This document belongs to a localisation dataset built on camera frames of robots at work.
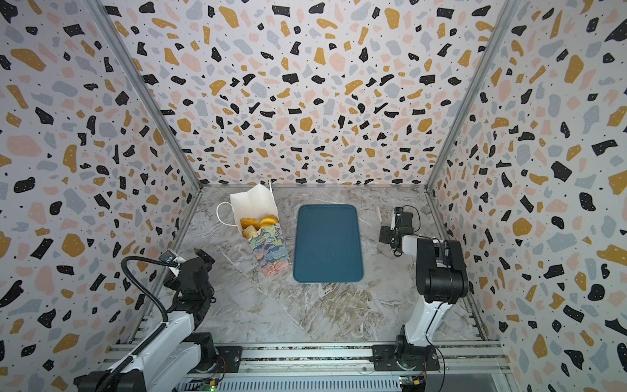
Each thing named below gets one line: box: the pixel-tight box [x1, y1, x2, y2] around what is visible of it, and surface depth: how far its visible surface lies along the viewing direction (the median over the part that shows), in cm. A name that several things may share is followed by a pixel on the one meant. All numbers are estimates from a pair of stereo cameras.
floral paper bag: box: [230, 183, 290, 274], surface depth 86 cm
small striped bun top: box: [258, 213, 280, 229], surface depth 88 cm
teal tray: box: [293, 204, 364, 284], surface depth 102 cm
